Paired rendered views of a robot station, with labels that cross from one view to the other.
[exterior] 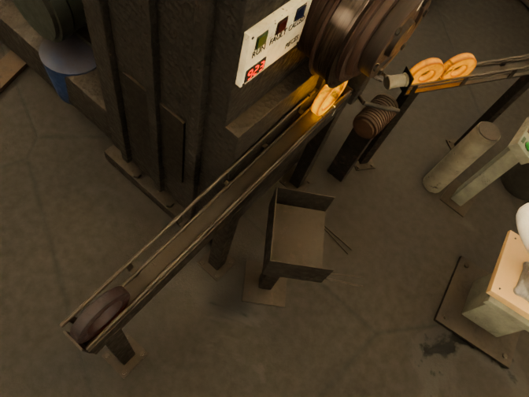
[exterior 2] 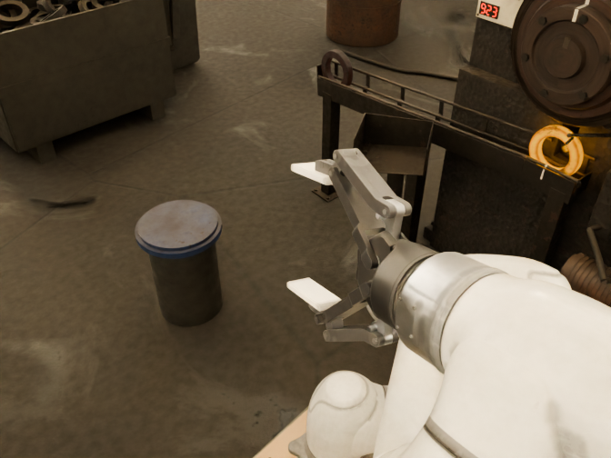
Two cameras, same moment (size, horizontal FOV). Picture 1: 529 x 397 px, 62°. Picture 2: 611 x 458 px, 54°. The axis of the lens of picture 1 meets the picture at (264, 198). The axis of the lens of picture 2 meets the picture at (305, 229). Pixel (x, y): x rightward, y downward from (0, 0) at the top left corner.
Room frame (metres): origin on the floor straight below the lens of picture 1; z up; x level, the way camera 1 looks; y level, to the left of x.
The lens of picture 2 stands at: (1.32, -2.01, 1.81)
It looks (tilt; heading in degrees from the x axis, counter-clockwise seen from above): 39 degrees down; 119
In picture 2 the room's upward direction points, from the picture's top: straight up
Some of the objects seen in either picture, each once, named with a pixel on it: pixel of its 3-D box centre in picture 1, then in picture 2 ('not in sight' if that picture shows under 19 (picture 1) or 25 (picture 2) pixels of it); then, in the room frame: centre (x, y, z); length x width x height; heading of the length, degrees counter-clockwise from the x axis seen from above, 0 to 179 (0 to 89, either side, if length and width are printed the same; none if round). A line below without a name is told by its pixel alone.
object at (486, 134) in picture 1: (457, 160); not in sight; (1.59, -0.86, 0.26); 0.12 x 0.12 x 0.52
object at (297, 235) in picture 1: (280, 262); (385, 208); (0.65, -0.15, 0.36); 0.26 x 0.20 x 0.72; 14
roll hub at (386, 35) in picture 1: (395, 35); (566, 55); (1.16, -0.18, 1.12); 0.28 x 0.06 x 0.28; 159
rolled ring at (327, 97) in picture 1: (330, 94); (555, 152); (1.20, -0.08, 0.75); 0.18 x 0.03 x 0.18; 158
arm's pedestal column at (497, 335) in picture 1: (501, 302); not in sight; (0.96, -1.22, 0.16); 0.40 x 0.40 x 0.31; 77
